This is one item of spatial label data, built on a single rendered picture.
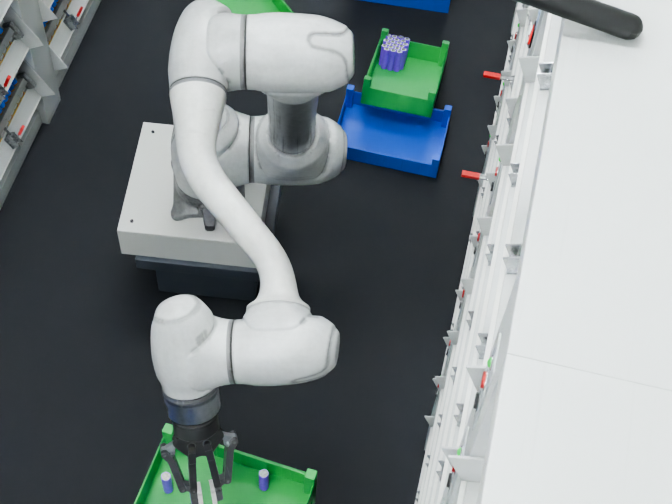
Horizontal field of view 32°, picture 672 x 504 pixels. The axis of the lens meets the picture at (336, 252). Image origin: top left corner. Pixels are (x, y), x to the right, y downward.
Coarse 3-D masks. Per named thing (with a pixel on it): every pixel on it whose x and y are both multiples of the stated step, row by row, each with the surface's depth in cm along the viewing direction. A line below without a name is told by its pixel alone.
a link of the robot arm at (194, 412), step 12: (204, 396) 184; (216, 396) 186; (168, 408) 186; (180, 408) 184; (192, 408) 184; (204, 408) 185; (216, 408) 187; (180, 420) 186; (192, 420) 185; (204, 420) 186
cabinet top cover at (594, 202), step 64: (640, 0) 113; (576, 64) 108; (640, 64) 108; (576, 128) 104; (640, 128) 104; (576, 192) 100; (640, 192) 100; (576, 256) 96; (640, 256) 96; (512, 320) 93
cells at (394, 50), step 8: (384, 40) 338; (392, 40) 338; (400, 40) 339; (408, 40) 340; (384, 48) 335; (392, 48) 335; (400, 48) 336; (408, 48) 342; (384, 56) 335; (392, 56) 335; (400, 56) 334; (384, 64) 337; (392, 64) 336; (400, 64) 338
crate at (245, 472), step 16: (160, 464) 221; (208, 464) 222; (240, 464) 222; (256, 464) 220; (272, 464) 217; (144, 480) 214; (160, 480) 220; (208, 480) 220; (240, 480) 220; (256, 480) 221; (272, 480) 221; (288, 480) 221; (304, 480) 215; (144, 496) 217; (160, 496) 218; (176, 496) 218; (208, 496) 218; (224, 496) 219; (240, 496) 219; (256, 496) 219; (272, 496) 219; (288, 496) 219; (304, 496) 219
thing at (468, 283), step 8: (464, 280) 212; (472, 280) 212; (464, 288) 215; (472, 288) 214; (464, 312) 214; (464, 320) 213; (464, 328) 212; (456, 352) 209; (456, 360) 208; (456, 368) 205; (448, 392) 205; (448, 400) 204; (448, 408) 203; (440, 432) 201; (440, 440) 200; (440, 448) 199; (432, 472) 197; (432, 480) 196; (432, 488) 195
